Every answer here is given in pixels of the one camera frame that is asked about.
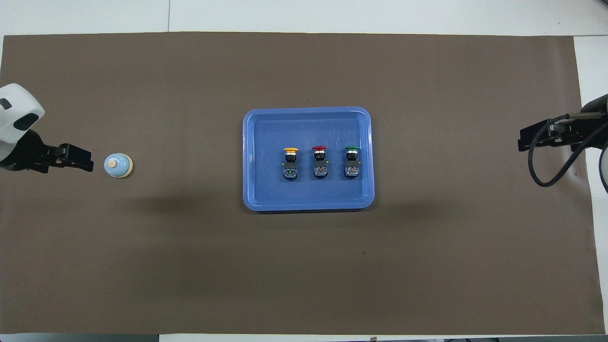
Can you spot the light blue desk bell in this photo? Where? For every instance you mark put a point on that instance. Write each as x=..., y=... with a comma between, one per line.
x=118, y=166

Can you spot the blue plastic tray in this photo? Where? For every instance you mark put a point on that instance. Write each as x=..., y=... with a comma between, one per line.
x=266, y=190

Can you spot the brown table mat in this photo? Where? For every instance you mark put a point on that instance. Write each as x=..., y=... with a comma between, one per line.
x=427, y=261

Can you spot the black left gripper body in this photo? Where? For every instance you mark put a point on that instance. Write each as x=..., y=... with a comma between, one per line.
x=26, y=154

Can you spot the green push button switch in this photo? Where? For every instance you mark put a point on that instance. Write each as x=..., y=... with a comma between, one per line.
x=352, y=164

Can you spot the yellow push button switch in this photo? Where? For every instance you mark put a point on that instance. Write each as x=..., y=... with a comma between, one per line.
x=290, y=165

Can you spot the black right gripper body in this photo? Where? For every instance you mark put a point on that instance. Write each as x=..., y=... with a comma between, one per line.
x=596, y=123

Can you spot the red push button switch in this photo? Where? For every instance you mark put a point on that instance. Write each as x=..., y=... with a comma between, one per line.
x=320, y=164

